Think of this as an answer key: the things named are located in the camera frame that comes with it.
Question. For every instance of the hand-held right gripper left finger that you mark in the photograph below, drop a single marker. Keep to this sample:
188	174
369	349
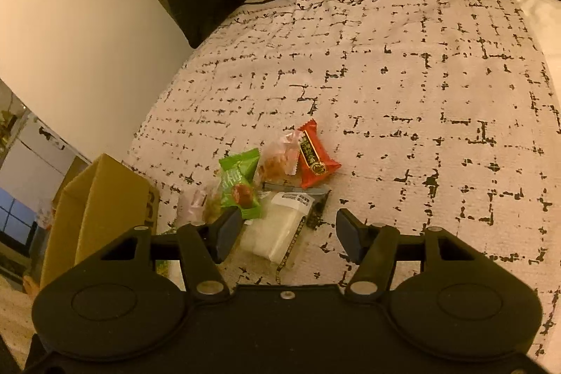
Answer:
228	231

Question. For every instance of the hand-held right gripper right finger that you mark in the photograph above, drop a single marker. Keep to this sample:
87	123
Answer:
350	231

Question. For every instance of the pink snack packet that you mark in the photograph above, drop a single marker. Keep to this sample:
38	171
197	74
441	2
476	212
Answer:
195	203

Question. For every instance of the white snack packet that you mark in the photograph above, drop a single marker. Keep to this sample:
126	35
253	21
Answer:
280	225

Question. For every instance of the grey snack packet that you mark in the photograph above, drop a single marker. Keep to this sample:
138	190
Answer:
302	193

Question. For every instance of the red snack packet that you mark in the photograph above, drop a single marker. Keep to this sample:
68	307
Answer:
313	161

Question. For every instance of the clear orange snack packet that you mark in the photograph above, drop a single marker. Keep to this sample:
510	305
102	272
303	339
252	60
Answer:
276	161

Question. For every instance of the brown cardboard box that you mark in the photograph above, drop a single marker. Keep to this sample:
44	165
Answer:
114	198

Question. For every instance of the printed checked blanket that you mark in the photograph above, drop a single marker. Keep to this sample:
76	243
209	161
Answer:
394	71

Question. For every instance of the white kitchen cabinet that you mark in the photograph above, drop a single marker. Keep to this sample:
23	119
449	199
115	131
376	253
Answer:
26	163

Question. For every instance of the white bed sheet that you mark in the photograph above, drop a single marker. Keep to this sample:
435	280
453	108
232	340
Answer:
543	32

